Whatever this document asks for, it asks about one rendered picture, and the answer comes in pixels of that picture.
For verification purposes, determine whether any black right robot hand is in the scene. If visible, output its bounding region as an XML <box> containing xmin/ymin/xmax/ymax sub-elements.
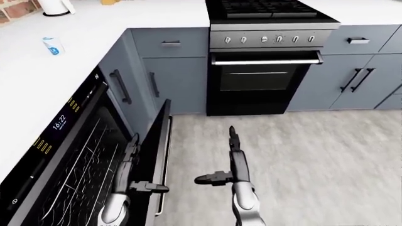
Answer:
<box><xmin>193</xmin><ymin>125</ymin><xmax>251</xmax><ymax>187</ymax></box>

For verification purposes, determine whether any white cylindrical canister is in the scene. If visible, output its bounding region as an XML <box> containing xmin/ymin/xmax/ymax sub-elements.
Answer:
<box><xmin>40</xmin><ymin>0</ymin><xmax>72</xmax><ymax>17</ymax></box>

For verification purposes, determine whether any silver dishwasher door handle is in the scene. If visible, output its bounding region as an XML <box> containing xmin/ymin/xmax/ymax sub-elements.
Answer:
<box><xmin>155</xmin><ymin>114</ymin><xmax>174</xmax><ymax>217</ymax></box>

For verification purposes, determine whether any steel and black freestanding stove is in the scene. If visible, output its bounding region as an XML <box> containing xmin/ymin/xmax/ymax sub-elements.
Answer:
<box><xmin>205</xmin><ymin>0</ymin><xmax>342</xmax><ymax>117</ymax></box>

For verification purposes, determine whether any wire dishwasher rack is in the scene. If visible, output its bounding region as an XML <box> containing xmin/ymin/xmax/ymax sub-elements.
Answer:
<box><xmin>37</xmin><ymin>109</ymin><xmax>133</xmax><ymax>226</ymax></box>

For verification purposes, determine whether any black cast iron burner grate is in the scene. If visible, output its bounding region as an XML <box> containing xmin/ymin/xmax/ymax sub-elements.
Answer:
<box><xmin>266</xmin><ymin>0</ymin><xmax>318</xmax><ymax>19</ymax></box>
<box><xmin>219</xmin><ymin>0</ymin><xmax>274</xmax><ymax>19</ymax></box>

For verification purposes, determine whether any black built-in dishwasher body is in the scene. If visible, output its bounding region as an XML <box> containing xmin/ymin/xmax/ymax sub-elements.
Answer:
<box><xmin>0</xmin><ymin>66</ymin><xmax>135</xmax><ymax>226</ymax></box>

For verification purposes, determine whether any silver oven door handle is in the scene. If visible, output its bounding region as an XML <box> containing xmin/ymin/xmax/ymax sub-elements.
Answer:
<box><xmin>210</xmin><ymin>51</ymin><xmax>325</xmax><ymax>66</ymax></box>

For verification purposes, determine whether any white cup with blue print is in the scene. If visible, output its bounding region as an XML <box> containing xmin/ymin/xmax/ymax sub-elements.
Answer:
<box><xmin>41</xmin><ymin>36</ymin><xmax>66</xmax><ymax>57</ymax></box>

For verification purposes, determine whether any grey-blue corner cabinet unit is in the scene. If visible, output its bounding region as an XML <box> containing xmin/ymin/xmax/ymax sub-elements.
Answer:
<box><xmin>99</xmin><ymin>27</ymin><xmax>210</xmax><ymax>142</ymax></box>

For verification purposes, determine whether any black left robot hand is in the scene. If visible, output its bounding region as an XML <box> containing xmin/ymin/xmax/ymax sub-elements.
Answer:
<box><xmin>112</xmin><ymin>132</ymin><xmax>170</xmax><ymax>195</ymax></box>

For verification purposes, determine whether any black dishwasher door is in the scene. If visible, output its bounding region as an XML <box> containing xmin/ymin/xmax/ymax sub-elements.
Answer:
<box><xmin>124</xmin><ymin>98</ymin><xmax>174</xmax><ymax>226</ymax></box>

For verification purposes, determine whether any long black cabinet door handle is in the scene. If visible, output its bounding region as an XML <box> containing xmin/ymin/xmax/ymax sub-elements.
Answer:
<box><xmin>340</xmin><ymin>68</ymin><xmax>362</xmax><ymax>93</ymax></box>
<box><xmin>148</xmin><ymin>71</ymin><xmax>160</xmax><ymax>98</ymax></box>
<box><xmin>109</xmin><ymin>69</ymin><xmax>133</xmax><ymax>105</ymax></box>
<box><xmin>350</xmin><ymin>68</ymin><xmax>376</xmax><ymax>93</ymax></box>

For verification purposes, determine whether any grey-blue cabinet unit with double doors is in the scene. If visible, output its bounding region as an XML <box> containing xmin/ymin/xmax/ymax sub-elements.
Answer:
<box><xmin>287</xmin><ymin>23</ymin><xmax>402</xmax><ymax>112</ymax></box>

